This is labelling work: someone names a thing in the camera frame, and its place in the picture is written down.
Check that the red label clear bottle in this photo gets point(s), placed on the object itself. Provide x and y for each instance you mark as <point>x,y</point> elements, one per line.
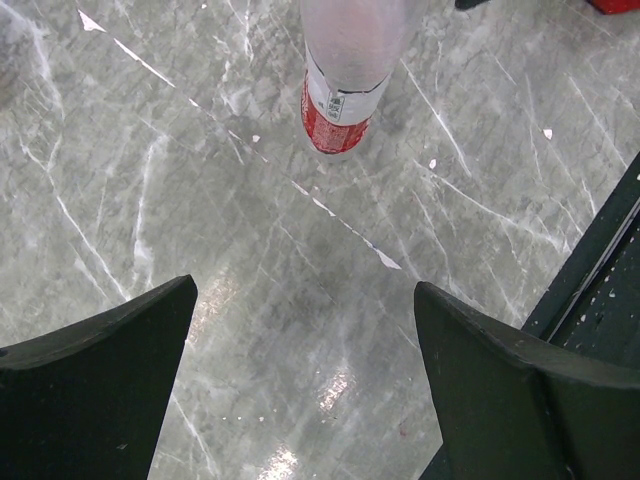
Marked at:
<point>352,48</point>

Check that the red snack bag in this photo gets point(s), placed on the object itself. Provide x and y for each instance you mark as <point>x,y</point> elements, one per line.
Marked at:
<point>615,7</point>

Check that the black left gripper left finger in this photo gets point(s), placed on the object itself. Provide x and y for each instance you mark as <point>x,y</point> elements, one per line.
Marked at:
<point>88,401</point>

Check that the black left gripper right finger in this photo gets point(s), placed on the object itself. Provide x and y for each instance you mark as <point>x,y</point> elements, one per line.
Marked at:
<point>511,406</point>

